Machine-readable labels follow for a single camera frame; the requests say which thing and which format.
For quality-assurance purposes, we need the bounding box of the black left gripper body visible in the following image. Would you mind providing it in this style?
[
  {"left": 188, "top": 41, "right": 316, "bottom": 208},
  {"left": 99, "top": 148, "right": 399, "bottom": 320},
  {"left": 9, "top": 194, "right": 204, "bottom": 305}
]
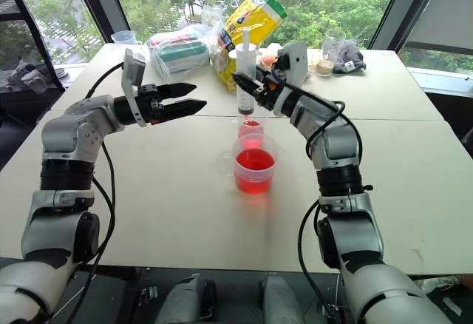
[{"left": 136, "top": 84, "right": 166, "bottom": 126}]

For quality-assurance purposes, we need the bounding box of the empty clear measuring cup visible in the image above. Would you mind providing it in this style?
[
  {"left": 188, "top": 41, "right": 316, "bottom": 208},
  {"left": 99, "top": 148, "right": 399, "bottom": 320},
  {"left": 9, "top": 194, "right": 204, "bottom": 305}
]
[{"left": 110, "top": 30, "right": 143, "bottom": 48}]

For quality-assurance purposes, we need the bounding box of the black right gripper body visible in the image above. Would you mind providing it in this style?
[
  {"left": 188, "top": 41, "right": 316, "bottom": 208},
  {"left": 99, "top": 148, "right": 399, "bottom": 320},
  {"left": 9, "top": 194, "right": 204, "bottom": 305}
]
[{"left": 253, "top": 65, "right": 288, "bottom": 112}]

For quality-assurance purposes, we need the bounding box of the grey rounded robot leg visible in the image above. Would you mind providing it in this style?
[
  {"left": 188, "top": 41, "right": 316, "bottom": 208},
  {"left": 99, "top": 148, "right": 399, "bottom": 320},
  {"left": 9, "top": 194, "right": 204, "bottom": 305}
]
[
  {"left": 154, "top": 273, "right": 218, "bottom": 324},
  {"left": 259, "top": 273, "right": 306, "bottom": 324}
]

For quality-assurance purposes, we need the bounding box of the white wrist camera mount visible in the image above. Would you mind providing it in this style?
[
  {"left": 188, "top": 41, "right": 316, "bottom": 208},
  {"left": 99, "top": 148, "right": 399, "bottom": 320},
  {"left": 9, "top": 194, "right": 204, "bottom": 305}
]
[
  {"left": 276, "top": 40, "right": 310, "bottom": 85},
  {"left": 120, "top": 48, "right": 147, "bottom": 128}
]

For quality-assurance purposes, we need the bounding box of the clear bag with boxes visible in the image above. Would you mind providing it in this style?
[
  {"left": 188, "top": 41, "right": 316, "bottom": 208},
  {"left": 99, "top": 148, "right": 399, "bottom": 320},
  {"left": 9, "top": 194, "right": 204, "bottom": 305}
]
[{"left": 146, "top": 24, "right": 222, "bottom": 83}]

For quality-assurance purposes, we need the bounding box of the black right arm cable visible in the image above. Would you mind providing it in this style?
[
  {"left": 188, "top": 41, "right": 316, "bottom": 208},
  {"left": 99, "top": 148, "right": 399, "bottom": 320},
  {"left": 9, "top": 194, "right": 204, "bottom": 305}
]
[{"left": 282, "top": 81, "right": 365, "bottom": 324}]

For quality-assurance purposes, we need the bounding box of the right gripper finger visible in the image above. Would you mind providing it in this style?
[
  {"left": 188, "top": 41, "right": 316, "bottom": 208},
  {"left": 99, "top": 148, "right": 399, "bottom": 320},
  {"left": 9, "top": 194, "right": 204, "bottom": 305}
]
[{"left": 231, "top": 72, "right": 265, "bottom": 98}]

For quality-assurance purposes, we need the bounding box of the clear glass with grains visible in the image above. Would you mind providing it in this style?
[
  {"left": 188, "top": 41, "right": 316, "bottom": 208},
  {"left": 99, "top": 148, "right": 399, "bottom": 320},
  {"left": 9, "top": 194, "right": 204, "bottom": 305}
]
[{"left": 315, "top": 29, "right": 347, "bottom": 78}]

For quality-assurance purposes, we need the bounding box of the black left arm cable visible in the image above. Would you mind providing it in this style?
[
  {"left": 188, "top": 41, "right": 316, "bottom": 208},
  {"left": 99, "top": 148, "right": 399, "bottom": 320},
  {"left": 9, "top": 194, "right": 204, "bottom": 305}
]
[{"left": 68, "top": 61, "right": 125, "bottom": 324}]

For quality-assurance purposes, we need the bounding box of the small cup with red liquid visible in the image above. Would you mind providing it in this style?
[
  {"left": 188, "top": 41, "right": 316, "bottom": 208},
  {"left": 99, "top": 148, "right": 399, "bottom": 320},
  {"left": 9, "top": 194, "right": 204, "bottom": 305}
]
[{"left": 236, "top": 115, "right": 268, "bottom": 142}]

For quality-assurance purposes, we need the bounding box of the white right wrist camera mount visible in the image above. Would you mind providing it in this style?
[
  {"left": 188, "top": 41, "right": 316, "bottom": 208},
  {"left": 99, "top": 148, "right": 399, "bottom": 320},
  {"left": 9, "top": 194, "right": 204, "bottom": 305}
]
[{"left": 276, "top": 40, "right": 310, "bottom": 85}]

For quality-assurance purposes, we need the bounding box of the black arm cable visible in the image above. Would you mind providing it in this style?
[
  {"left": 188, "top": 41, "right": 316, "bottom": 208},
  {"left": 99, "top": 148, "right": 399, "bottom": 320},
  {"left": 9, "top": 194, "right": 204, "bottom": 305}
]
[
  {"left": 68, "top": 61, "right": 125, "bottom": 324},
  {"left": 282, "top": 81, "right": 365, "bottom": 324}
]

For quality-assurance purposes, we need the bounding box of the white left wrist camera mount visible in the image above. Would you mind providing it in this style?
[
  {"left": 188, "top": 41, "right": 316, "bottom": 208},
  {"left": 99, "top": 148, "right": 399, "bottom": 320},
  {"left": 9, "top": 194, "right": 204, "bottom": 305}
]
[{"left": 120, "top": 48, "right": 147, "bottom": 128}]

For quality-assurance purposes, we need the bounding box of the dark window frame pillar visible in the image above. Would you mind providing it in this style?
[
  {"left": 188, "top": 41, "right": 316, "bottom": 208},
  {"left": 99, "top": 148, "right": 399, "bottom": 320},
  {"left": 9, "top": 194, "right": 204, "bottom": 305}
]
[
  {"left": 69, "top": 0, "right": 131, "bottom": 45},
  {"left": 368, "top": 0, "right": 434, "bottom": 50}
]

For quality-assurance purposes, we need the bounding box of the small clear zip bag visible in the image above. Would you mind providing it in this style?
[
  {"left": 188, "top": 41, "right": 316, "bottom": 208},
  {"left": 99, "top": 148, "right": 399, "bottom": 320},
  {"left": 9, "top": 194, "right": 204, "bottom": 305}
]
[{"left": 200, "top": 3, "right": 227, "bottom": 30}]

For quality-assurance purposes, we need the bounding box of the large cup with red liquid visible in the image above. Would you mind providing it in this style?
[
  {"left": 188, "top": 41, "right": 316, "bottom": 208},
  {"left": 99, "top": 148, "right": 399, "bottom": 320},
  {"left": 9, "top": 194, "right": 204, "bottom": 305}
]
[{"left": 220, "top": 132, "right": 286, "bottom": 196}]

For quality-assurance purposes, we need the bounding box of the large clear plastic syringe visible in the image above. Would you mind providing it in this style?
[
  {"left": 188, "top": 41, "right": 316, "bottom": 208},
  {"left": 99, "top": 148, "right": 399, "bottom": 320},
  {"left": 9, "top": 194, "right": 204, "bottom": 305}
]
[{"left": 234, "top": 29, "right": 260, "bottom": 122}]

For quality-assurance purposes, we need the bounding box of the dark grey cloth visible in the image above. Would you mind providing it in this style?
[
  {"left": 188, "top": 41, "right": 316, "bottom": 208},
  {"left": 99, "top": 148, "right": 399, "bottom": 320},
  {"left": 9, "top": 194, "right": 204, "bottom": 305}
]
[{"left": 331, "top": 40, "right": 367, "bottom": 75}]

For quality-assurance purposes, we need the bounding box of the yellow snack bag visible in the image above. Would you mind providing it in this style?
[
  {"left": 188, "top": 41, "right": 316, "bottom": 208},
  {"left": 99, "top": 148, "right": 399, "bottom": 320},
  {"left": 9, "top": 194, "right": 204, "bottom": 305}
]
[{"left": 216, "top": 0, "right": 289, "bottom": 93}]

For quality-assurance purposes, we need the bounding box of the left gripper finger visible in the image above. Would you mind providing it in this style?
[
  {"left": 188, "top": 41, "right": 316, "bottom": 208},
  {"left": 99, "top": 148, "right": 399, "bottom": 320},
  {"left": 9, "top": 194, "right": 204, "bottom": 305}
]
[
  {"left": 161, "top": 98, "right": 208, "bottom": 118},
  {"left": 158, "top": 82, "right": 197, "bottom": 100}
]

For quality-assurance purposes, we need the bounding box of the black metal shelf frame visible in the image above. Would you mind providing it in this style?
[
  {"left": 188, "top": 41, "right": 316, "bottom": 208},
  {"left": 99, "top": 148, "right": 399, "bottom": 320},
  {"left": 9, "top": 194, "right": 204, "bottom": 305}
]
[{"left": 0, "top": 0, "right": 68, "bottom": 92}]

